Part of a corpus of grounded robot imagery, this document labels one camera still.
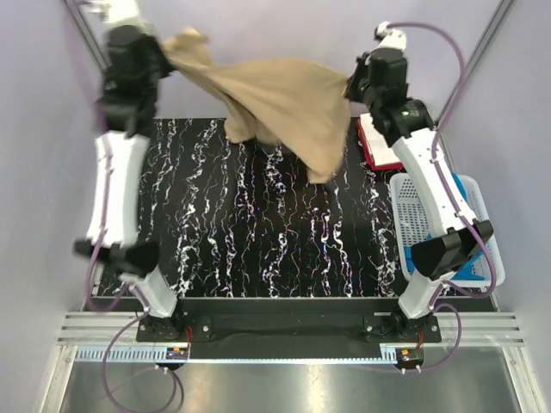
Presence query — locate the beige t shirt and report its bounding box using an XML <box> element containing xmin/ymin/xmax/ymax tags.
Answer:
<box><xmin>162</xmin><ymin>28</ymin><xmax>351</xmax><ymax>184</ymax></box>

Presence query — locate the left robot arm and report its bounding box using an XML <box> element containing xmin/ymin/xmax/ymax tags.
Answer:
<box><xmin>73</xmin><ymin>1</ymin><xmax>186</xmax><ymax>341</ymax></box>

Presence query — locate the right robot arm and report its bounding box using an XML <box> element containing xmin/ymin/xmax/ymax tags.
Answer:
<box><xmin>345</xmin><ymin>22</ymin><xmax>497</xmax><ymax>342</ymax></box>

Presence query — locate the folded red t shirt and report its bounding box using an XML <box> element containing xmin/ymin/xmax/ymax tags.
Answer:
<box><xmin>356</xmin><ymin>120</ymin><xmax>403</xmax><ymax>171</ymax></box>

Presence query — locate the folded white t shirt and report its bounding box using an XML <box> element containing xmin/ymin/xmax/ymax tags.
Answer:
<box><xmin>359</xmin><ymin>113</ymin><xmax>400</xmax><ymax>164</ymax></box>

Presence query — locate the white plastic laundry basket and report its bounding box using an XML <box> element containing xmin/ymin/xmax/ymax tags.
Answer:
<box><xmin>389</xmin><ymin>173</ymin><xmax>491</xmax><ymax>289</ymax></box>

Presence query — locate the blue t shirt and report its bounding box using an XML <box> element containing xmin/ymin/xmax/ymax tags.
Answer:
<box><xmin>408</xmin><ymin>173</ymin><xmax>493</xmax><ymax>284</ymax></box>

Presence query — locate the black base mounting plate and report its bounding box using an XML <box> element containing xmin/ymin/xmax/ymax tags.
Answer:
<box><xmin>136</xmin><ymin>298</ymin><xmax>442</xmax><ymax>363</ymax></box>

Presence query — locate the left aluminium frame post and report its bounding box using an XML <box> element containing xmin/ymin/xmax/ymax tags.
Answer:
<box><xmin>62</xmin><ymin>0</ymin><xmax>144</xmax><ymax>130</ymax></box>

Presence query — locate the aluminium frame post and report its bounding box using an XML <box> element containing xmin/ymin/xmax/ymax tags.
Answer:
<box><xmin>435</xmin><ymin>0</ymin><xmax>517</xmax><ymax>128</ymax></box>
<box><xmin>62</xmin><ymin>0</ymin><xmax>144</xmax><ymax>130</ymax></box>

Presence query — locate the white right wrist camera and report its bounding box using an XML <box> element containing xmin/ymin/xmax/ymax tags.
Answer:
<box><xmin>375</xmin><ymin>22</ymin><xmax>406</xmax><ymax>52</ymax></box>

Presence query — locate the right aluminium frame post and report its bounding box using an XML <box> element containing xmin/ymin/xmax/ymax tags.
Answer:
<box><xmin>435</xmin><ymin>0</ymin><xmax>517</xmax><ymax>128</ymax></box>

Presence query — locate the aluminium rail profile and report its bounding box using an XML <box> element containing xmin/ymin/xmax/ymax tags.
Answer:
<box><xmin>58</xmin><ymin>311</ymin><xmax>524</xmax><ymax>348</ymax></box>

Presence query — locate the grey slotted cable duct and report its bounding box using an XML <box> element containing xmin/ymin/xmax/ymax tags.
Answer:
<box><xmin>75</xmin><ymin>346</ymin><xmax>189</xmax><ymax>363</ymax></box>

